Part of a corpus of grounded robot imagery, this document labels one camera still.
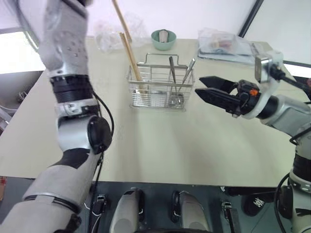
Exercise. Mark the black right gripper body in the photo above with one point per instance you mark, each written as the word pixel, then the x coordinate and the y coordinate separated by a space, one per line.
pixel 246 94

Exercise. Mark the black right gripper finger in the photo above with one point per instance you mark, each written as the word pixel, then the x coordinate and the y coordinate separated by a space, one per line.
pixel 218 82
pixel 218 98

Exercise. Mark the wooden chopstick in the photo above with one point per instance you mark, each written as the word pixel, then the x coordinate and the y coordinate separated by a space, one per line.
pixel 122 21
pixel 130 57
pixel 133 58

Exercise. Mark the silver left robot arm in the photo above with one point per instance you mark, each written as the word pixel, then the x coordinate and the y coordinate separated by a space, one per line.
pixel 68 48

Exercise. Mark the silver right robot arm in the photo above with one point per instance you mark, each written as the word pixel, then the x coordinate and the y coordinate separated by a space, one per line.
pixel 286 112

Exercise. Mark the metal spoon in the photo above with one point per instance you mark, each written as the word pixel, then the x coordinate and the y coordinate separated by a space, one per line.
pixel 172 72
pixel 188 71

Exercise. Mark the clear plastic bag with contents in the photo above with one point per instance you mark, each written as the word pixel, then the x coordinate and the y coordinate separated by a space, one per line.
pixel 226 46

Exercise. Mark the green bowl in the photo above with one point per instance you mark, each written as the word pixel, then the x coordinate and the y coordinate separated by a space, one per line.
pixel 163 44

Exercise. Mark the pink item in bowl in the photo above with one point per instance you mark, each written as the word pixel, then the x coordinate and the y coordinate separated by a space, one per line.
pixel 163 36

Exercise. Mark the black round printed object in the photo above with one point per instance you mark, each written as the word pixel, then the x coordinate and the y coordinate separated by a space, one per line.
pixel 258 202

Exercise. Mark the grey robot leg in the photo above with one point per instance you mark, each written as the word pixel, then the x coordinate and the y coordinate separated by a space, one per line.
pixel 192 211
pixel 126 211

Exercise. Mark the crumpled clear plastic bag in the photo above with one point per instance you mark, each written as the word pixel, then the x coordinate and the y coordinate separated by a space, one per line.
pixel 107 36

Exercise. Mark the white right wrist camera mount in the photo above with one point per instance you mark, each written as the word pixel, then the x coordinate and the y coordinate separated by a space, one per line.
pixel 263 70

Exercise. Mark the black window frame post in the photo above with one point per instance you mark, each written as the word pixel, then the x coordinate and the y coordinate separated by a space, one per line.
pixel 251 17

